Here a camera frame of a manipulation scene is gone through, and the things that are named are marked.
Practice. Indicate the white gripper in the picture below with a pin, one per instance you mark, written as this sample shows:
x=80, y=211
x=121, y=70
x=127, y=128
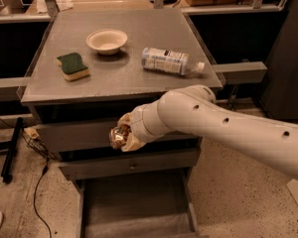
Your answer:
x=138, y=125

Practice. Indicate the crushed orange soda can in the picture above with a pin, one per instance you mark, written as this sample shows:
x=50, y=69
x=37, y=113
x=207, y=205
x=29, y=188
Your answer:
x=118, y=136

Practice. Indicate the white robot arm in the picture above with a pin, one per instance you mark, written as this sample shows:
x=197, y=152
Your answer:
x=192, y=110

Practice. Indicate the middle grey drawer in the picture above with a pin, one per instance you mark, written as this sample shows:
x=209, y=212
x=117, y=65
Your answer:
x=129, y=164

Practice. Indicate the top grey drawer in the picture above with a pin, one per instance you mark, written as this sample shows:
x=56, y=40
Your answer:
x=77, y=135

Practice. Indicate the grey drawer cabinet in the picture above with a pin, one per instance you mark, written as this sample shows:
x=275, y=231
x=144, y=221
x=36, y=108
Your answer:
x=116, y=83

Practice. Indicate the bottom grey open drawer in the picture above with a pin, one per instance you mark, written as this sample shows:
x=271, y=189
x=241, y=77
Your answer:
x=145, y=205

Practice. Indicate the plastic bottle with label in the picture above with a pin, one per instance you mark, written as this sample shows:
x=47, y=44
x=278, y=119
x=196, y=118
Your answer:
x=170, y=62

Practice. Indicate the green and yellow sponge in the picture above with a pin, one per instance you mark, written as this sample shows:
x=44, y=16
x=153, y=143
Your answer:
x=72, y=67

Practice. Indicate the white paper bowl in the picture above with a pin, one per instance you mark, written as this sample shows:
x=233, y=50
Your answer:
x=107, y=41

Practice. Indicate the black metal bar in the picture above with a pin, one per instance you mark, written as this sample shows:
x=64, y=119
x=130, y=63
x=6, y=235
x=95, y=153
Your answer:
x=5, y=174

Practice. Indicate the white crumpled cloth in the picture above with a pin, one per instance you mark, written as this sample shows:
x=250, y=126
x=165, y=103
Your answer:
x=65, y=4

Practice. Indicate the grey horizontal rail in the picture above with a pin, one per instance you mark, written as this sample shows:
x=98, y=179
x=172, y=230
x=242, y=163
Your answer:
x=241, y=72

